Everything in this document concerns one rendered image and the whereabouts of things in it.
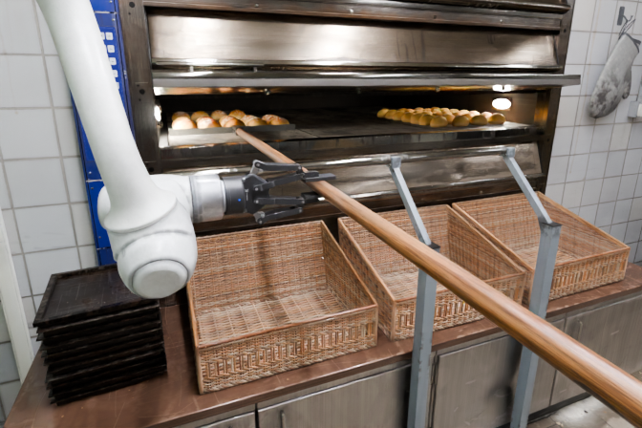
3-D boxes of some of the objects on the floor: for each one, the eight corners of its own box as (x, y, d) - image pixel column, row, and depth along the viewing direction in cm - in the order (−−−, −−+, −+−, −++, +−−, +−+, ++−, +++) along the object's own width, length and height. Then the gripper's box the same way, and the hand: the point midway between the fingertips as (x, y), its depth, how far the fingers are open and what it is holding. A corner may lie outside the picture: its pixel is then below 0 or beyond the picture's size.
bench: (74, 460, 150) (47, 329, 135) (540, 323, 235) (555, 232, 220) (31, 652, 100) (-22, 479, 85) (643, 390, 185) (673, 278, 169)
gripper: (216, 152, 78) (327, 145, 87) (222, 228, 82) (326, 214, 91) (222, 159, 71) (341, 150, 80) (227, 241, 76) (340, 224, 84)
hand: (318, 185), depth 84 cm, fingers closed on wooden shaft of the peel, 3 cm apart
